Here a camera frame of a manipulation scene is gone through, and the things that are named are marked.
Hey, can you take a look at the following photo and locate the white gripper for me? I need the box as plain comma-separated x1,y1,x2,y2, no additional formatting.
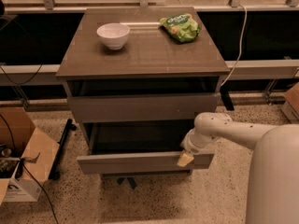
177,128,218,167

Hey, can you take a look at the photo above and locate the grey drawer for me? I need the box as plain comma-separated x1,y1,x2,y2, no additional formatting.
67,93,220,123
77,119,214,175

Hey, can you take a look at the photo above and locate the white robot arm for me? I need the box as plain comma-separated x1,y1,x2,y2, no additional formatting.
178,112,299,224

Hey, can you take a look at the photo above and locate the grey top drawer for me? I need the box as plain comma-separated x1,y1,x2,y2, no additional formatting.
67,93,220,123

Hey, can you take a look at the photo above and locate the grey drawer cabinet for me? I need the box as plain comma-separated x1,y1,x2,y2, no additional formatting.
55,7,231,190

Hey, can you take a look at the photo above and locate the open cardboard box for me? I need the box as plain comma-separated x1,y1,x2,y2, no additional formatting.
0,107,59,204

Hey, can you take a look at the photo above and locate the black metal stand leg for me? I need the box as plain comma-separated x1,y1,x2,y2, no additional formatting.
49,119,77,180

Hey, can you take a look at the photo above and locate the green snack bag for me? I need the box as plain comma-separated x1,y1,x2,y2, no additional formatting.
159,13,201,43

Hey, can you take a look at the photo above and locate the white ceramic bowl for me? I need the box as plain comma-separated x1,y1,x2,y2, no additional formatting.
96,23,130,50

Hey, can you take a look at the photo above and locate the white cable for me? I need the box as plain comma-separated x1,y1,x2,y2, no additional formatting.
220,4,248,88

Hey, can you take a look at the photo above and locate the black cable at left rail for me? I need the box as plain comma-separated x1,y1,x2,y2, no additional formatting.
0,63,43,87

